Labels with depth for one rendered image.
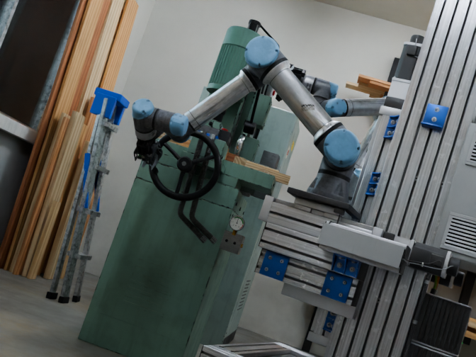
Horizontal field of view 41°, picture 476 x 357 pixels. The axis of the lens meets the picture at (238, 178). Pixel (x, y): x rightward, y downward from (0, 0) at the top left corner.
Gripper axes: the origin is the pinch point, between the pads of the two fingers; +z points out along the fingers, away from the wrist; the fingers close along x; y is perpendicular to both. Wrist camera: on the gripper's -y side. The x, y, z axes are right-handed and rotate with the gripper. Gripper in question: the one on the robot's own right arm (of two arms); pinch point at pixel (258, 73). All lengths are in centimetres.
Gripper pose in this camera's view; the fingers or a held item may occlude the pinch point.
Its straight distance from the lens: 287.4
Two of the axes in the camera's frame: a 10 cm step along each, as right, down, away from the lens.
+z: -9.4, -3.1, 1.1
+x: -2.6, 5.1, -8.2
